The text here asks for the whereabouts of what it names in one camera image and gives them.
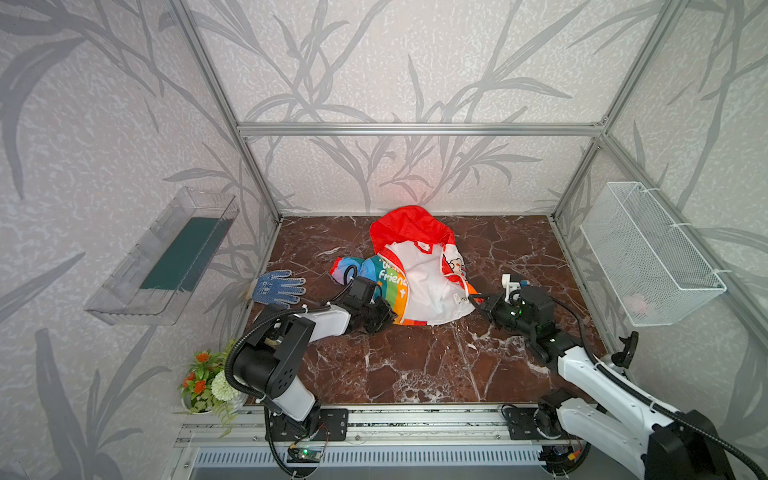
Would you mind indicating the white wire mesh basket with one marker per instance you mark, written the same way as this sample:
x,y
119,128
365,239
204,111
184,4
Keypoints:
x,y
641,249

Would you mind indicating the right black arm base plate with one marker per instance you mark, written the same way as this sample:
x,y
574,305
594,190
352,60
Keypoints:
x,y
534,423

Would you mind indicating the white red rainbow jacket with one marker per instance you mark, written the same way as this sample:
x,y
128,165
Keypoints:
x,y
417,266

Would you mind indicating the aluminium cage frame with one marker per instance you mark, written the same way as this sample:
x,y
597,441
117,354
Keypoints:
x,y
599,132

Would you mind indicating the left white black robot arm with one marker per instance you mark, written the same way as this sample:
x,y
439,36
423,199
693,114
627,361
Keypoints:
x,y
265,362

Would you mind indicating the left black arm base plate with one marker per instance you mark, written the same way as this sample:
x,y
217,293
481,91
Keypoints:
x,y
321,424

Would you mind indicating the aluminium front rail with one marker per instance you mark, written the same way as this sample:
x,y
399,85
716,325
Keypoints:
x,y
420,424

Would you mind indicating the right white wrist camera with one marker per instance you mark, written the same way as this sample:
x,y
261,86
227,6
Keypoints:
x,y
512,284

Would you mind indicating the blue dotted work glove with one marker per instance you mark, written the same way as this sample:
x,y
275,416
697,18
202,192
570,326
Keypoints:
x,y
279,287

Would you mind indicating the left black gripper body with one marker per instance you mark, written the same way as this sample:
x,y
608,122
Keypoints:
x,y
372,309

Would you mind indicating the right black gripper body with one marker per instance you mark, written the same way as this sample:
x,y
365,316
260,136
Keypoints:
x,y
495,306

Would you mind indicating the clear plastic wall shelf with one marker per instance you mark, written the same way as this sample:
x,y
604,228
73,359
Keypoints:
x,y
155,281

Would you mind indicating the pink object in basket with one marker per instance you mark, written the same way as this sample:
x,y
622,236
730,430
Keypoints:
x,y
638,306

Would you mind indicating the potted artificial flower plant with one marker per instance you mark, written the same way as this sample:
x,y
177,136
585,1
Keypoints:
x,y
205,388

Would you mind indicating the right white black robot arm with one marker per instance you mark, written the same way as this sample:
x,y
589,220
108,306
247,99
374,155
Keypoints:
x,y
689,447

